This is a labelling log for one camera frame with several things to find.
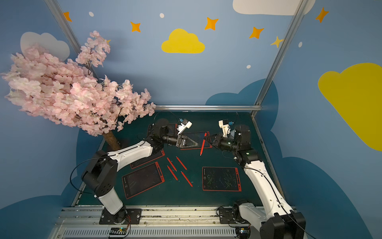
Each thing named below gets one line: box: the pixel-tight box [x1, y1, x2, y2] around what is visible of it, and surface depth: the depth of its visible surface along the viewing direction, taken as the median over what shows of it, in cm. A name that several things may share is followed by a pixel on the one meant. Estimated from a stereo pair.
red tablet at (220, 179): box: [201, 166, 242, 192], surface depth 89 cm
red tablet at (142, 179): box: [121, 161, 166, 200], surface depth 90 cm
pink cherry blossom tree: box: [1, 30, 156, 137], surface depth 61 cm
